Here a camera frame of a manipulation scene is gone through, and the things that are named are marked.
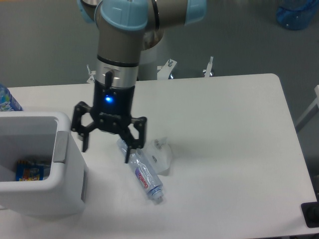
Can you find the large blue water jug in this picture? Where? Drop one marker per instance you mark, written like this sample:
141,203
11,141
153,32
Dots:
296,14

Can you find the colourful snack wrapper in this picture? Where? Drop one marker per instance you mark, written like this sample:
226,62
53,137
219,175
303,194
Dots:
27,170

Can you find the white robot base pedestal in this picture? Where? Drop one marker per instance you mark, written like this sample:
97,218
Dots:
149,69

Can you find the crushed clear plastic bottle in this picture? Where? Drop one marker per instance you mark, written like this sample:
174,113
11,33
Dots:
146,175

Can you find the black device at table edge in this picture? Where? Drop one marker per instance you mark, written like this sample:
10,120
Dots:
310,212

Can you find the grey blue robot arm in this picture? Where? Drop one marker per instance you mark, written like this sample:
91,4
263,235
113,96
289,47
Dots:
122,25

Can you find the white push-lid trash can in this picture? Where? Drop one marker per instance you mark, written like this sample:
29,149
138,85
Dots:
45,139

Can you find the white frame at right edge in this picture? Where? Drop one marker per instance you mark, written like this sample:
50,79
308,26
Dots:
308,113

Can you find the clear plastic bag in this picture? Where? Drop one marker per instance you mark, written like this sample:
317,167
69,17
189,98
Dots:
159,155

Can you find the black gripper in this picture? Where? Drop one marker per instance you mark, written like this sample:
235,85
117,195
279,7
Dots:
111,112

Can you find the blue labelled bottle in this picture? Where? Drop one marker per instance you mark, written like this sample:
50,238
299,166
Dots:
7,101

